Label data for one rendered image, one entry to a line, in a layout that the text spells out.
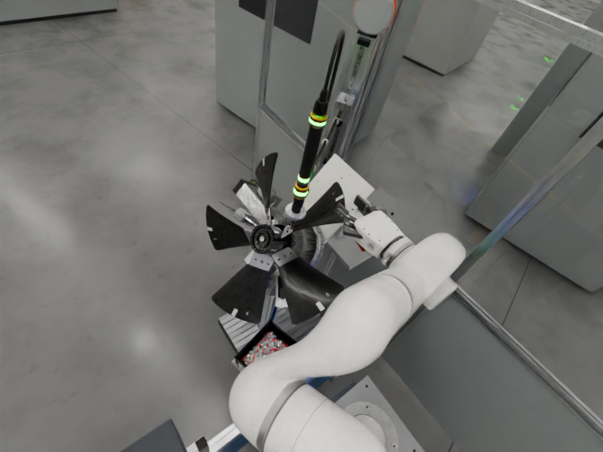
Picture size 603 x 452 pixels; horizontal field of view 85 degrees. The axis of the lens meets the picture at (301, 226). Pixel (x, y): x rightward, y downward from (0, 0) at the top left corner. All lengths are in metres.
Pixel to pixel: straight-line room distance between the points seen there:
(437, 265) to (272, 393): 0.38
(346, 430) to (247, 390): 0.13
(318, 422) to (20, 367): 2.32
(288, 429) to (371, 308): 0.17
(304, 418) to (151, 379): 1.96
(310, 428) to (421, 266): 0.35
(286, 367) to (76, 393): 2.08
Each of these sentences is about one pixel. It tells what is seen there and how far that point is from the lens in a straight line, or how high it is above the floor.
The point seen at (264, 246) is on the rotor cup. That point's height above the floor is 1.22.
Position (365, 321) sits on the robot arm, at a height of 1.87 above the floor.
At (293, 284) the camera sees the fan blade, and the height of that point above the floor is 1.18.
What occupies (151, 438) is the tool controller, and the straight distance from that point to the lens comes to 1.03.
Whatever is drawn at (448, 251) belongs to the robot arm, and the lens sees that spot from 0.69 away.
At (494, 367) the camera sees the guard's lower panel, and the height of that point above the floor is 0.81.
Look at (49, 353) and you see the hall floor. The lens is 2.61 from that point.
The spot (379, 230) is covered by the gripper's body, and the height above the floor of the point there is 1.67.
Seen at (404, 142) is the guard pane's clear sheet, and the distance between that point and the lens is 1.63.
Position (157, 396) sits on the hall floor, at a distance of 2.33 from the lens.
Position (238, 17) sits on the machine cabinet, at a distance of 3.75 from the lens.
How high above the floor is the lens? 2.23
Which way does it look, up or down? 48 degrees down
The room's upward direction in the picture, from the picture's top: 15 degrees clockwise
